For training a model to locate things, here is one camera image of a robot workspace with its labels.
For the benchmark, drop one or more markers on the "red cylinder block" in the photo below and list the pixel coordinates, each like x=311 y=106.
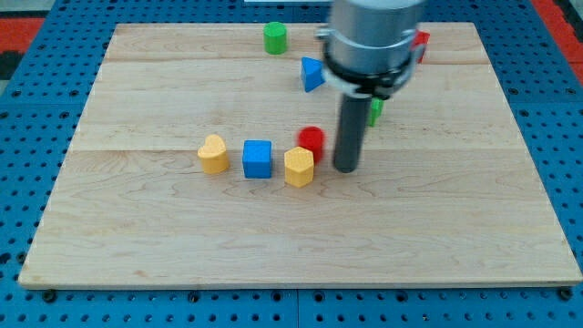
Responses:
x=313 y=139

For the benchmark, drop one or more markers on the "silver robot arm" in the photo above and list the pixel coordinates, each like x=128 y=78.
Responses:
x=368 y=46

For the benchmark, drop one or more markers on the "red block behind arm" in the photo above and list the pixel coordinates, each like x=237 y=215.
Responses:
x=421 y=43

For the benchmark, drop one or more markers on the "wooden board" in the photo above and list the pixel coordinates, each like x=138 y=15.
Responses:
x=445 y=195

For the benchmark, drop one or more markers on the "yellow hexagon block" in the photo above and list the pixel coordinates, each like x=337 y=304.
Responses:
x=299 y=167

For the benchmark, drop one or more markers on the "blue cube block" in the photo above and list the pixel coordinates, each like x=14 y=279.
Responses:
x=256 y=159

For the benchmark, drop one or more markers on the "yellow heart block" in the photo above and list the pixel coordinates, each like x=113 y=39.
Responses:
x=213 y=155

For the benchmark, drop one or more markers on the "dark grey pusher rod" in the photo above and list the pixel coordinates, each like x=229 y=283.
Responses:
x=354 y=113

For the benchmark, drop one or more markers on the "blue triangle block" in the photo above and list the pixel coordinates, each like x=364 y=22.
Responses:
x=311 y=73

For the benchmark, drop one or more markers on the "green block behind rod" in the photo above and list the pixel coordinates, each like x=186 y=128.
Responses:
x=376 y=110

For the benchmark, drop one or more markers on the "green cylinder block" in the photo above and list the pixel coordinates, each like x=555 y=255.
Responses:
x=275 y=38

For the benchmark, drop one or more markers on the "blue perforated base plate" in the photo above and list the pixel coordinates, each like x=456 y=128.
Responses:
x=45 y=96

